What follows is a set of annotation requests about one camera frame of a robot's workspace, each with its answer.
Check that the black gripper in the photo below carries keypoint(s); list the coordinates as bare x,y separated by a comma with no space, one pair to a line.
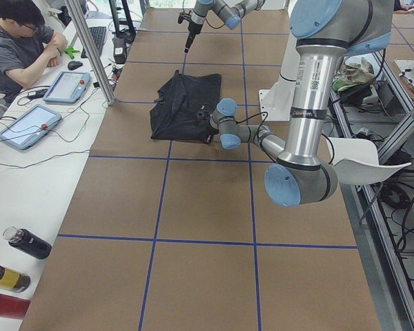
210,131
192,27

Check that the black graphic t-shirt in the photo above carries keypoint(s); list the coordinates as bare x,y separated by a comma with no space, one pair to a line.
174,116

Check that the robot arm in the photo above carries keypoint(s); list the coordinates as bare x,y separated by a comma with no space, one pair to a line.
231,16
326,31

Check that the black keyboard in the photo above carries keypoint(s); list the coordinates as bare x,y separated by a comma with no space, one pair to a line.
98,34

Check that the green plastic toy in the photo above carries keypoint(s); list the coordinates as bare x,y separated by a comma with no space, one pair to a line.
71,52

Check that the black computer mouse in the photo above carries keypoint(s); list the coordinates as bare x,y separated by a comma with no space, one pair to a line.
73,65

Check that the upper blue teach pendant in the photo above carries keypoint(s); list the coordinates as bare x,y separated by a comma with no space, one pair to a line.
68,87

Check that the blue teach pendant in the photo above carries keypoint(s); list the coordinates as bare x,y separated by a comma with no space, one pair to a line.
30,127
68,87

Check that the white curved plastic shield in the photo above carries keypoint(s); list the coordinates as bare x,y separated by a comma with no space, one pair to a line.
356,162

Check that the seated man grey hoodie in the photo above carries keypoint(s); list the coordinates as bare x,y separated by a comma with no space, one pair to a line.
27,47

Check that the lower blue teach pendant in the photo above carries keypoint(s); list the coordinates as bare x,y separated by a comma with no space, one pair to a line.
30,127

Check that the black water bottle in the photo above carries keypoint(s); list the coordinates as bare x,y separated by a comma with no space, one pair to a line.
25,241

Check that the yellow green spray can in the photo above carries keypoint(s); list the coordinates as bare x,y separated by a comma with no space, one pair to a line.
12,280

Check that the red bottle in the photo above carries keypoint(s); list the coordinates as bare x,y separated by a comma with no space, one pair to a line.
13,307

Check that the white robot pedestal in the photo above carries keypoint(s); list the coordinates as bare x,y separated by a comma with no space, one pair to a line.
277,101

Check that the aluminium frame post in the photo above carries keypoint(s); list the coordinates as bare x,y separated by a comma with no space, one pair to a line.
86,39

